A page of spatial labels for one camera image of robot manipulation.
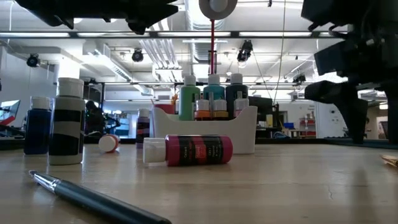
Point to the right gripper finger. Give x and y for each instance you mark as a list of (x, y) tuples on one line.
[(354, 102), (393, 118)]

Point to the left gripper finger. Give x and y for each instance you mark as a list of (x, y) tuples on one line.
[(161, 11), (138, 26)]

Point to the thin reddish paintbrush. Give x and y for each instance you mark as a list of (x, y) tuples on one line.
[(152, 102)]

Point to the paintbrush with orange tip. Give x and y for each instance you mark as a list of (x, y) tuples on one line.
[(174, 99)]

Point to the large green paint bottle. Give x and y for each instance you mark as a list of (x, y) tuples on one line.
[(188, 102)]

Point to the large light teal paint bottle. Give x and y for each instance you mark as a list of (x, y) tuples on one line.
[(214, 91)]

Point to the purple paint bottle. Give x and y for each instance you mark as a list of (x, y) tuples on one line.
[(143, 127)]

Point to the grey paint bottle black label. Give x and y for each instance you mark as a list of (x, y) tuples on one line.
[(66, 104)]

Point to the large dark teal paint bottle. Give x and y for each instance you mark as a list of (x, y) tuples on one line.
[(231, 93)]

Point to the orange paint bottle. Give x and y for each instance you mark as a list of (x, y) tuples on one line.
[(202, 115)]

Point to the pink paint bottle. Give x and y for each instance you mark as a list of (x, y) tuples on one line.
[(242, 104)]

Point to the yellow paint bottle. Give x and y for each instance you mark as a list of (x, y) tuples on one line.
[(220, 115)]

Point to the magenta paint bottle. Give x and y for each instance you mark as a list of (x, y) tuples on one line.
[(227, 149)]

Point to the dark blue paint bottle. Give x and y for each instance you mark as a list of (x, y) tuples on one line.
[(37, 130)]

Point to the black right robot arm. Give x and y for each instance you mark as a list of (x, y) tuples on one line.
[(342, 12)]

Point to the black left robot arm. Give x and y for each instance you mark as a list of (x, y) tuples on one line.
[(37, 9)]

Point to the red paint bottle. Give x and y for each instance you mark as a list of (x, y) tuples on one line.
[(107, 143)]

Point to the black ceiling spotlight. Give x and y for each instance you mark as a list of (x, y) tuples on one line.
[(137, 56), (32, 60), (245, 49), (299, 78)]

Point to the background rack red bins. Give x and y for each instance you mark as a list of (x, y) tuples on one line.
[(308, 132)]

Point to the black background monitor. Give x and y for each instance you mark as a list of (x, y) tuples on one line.
[(262, 105)]

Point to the person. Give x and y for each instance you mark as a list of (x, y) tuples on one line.
[(93, 118)]

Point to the white plastic bin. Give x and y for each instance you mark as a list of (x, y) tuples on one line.
[(217, 130)]

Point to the tilted background screen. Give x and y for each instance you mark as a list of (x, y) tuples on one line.
[(9, 109)]

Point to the black background workstation frame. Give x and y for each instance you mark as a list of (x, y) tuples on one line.
[(124, 83)]

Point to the black aluminium rig frame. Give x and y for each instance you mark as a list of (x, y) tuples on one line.
[(234, 34)]

